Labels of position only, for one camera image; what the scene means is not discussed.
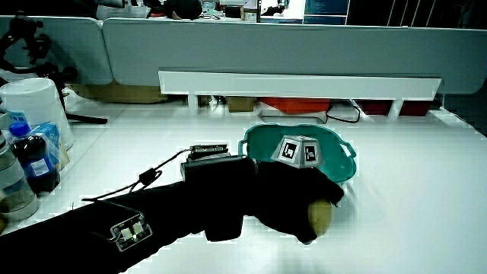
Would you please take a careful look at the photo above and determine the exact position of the person's right hand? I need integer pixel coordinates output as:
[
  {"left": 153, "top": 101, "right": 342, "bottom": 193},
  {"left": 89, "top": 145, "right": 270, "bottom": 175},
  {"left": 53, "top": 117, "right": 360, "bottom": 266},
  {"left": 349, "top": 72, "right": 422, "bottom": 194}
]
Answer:
[{"left": 247, "top": 135, "right": 345, "bottom": 245}]

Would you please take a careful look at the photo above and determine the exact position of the yellow-brown pear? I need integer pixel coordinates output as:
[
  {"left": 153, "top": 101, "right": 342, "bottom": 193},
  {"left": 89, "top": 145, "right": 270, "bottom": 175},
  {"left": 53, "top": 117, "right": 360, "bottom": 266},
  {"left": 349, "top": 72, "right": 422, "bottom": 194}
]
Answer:
[{"left": 307, "top": 198, "right": 334, "bottom": 238}]

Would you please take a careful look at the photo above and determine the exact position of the person's right forearm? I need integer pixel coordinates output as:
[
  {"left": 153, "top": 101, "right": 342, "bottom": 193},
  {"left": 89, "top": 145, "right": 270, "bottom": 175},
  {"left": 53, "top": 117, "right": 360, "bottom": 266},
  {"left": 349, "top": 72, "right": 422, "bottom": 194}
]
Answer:
[{"left": 0, "top": 162, "right": 260, "bottom": 274}]

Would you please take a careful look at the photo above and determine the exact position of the white desk shelf riser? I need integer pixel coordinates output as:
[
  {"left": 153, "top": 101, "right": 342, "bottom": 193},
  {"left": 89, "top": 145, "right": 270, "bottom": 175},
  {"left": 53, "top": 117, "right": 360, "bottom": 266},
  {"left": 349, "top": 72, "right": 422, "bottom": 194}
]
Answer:
[{"left": 158, "top": 69, "right": 444, "bottom": 121}]

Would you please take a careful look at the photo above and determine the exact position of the white desk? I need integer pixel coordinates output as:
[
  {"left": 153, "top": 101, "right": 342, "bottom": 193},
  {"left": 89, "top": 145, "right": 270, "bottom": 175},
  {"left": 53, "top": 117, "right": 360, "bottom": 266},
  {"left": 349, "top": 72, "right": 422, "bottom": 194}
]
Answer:
[{"left": 0, "top": 99, "right": 487, "bottom": 274}]

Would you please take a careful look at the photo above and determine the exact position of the teal plastic basin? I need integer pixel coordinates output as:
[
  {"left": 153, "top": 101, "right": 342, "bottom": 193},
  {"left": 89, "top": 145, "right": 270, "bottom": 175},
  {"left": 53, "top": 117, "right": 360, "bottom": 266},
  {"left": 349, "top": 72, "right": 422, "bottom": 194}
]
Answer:
[{"left": 237, "top": 123, "right": 358, "bottom": 186}]

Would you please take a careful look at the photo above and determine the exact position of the black wrist tracker module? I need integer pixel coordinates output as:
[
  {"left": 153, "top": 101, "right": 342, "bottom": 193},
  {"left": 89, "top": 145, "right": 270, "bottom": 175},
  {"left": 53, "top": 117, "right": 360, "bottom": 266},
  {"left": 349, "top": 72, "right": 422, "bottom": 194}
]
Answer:
[{"left": 180, "top": 143, "right": 259, "bottom": 243}]

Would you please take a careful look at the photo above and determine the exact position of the white power strip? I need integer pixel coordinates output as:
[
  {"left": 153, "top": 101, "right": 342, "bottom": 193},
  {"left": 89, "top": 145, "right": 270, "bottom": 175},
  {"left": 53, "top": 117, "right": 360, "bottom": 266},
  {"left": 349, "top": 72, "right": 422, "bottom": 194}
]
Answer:
[{"left": 256, "top": 109, "right": 329, "bottom": 125}]

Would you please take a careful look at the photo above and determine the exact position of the orange-red box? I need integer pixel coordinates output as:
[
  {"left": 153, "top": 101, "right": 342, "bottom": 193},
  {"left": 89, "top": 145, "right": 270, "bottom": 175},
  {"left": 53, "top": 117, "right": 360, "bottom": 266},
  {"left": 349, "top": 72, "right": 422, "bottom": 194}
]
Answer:
[{"left": 259, "top": 97, "right": 332, "bottom": 116}]

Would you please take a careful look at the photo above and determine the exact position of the small cardboard box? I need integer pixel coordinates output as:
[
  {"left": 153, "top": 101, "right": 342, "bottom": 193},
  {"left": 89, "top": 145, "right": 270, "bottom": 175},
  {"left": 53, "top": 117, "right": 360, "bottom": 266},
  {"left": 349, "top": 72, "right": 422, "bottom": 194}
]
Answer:
[{"left": 226, "top": 96, "right": 257, "bottom": 113}]

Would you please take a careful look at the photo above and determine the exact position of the dark red box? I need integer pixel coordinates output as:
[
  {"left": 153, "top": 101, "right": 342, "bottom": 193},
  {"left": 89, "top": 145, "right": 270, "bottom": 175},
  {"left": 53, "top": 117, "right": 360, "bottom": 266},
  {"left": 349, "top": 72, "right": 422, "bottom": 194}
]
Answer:
[{"left": 355, "top": 99, "right": 433, "bottom": 117}]

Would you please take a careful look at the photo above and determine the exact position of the wide grey partition panel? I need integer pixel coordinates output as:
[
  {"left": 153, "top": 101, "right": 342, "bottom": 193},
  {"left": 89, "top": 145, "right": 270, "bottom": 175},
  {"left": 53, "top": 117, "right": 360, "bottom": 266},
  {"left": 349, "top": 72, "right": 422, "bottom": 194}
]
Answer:
[{"left": 102, "top": 17, "right": 487, "bottom": 96}]

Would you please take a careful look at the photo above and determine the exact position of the small white sensor board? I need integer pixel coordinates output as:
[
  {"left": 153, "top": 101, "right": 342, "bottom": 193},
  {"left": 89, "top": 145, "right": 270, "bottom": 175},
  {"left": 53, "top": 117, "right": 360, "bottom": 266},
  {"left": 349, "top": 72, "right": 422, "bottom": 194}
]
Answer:
[{"left": 110, "top": 212, "right": 154, "bottom": 253}]

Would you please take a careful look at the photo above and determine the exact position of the computer monitor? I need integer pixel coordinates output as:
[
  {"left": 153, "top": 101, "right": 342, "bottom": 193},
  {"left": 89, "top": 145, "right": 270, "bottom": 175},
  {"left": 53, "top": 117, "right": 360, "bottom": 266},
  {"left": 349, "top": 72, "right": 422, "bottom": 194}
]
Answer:
[{"left": 302, "top": 0, "right": 351, "bottom": 26}]

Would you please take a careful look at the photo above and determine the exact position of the flat brown cardboard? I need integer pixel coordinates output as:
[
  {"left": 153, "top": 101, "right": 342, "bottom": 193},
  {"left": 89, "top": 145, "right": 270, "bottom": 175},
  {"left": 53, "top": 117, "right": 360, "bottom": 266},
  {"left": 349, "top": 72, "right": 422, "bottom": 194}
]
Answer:
[{"left": 67, "top": 80, "right": 169, "bottom": 105}]

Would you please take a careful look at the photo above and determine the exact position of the black bag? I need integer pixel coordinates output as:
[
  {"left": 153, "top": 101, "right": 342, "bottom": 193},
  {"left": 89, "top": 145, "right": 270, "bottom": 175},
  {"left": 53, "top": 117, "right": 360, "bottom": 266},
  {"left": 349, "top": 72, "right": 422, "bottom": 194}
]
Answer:
[{"left": 163, "top": 0, "right": 203, "bottom": 21}]

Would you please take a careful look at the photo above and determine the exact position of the blue carton pack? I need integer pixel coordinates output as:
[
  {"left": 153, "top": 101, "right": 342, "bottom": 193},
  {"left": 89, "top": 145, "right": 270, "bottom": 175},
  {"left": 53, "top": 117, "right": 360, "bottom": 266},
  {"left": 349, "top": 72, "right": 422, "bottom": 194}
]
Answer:
[{"left": 29, "top": 122, "right": 71, "bottom": 170}]

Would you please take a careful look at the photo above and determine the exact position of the dark soda bottle blue cap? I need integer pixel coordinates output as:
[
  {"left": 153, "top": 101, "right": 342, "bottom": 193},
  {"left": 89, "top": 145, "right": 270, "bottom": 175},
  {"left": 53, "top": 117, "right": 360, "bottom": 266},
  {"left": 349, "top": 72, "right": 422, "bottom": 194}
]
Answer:
[{"left": 8, "top": 121, "right": 62, "bottom": 195}]

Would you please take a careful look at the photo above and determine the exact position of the narrow grey partition panel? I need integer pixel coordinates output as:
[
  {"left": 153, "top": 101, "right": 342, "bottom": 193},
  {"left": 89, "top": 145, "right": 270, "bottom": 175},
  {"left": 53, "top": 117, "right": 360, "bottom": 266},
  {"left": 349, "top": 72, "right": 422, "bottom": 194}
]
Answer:
[{"left": 0, "top": 14, "right": 114, "bottom": 86}]

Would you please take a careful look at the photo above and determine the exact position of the white plastic bucket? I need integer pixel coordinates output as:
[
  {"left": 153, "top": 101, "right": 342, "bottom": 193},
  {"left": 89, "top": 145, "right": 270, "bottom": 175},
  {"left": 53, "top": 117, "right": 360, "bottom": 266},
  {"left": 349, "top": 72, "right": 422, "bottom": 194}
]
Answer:
[{"left": 0, "top": 77, "right": 75, "bottom": 150}]

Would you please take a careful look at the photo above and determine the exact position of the clear plastic jar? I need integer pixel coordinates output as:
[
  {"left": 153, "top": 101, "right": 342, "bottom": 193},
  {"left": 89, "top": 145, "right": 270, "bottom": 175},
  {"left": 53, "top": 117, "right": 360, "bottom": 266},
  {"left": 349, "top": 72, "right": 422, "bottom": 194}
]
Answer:
[{"left": 0, "top": 129, "right": 40, "bottom": 223}]

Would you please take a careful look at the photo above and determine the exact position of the thin black looped cable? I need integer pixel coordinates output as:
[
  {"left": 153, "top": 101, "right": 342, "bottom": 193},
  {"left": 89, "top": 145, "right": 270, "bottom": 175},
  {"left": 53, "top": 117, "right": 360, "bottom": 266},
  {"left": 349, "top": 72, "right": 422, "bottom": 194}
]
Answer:
[{"left": 324, "top": 101, "right": 361, "bottom": 124}]

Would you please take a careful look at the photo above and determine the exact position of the black sensor cable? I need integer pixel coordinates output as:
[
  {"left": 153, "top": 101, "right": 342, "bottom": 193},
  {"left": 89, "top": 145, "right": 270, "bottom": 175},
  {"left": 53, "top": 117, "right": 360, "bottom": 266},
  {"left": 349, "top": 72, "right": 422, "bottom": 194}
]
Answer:
[{"left": 81, "top": 148, "right": 192, "bottom": 203}]

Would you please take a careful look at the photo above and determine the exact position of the black camera stand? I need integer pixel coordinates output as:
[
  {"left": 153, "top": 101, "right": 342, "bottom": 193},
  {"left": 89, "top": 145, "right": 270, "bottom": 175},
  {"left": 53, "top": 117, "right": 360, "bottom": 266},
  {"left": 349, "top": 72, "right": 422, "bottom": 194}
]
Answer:
[{"left": 0, "top": 12, "right": 109, "bottom": 126}]

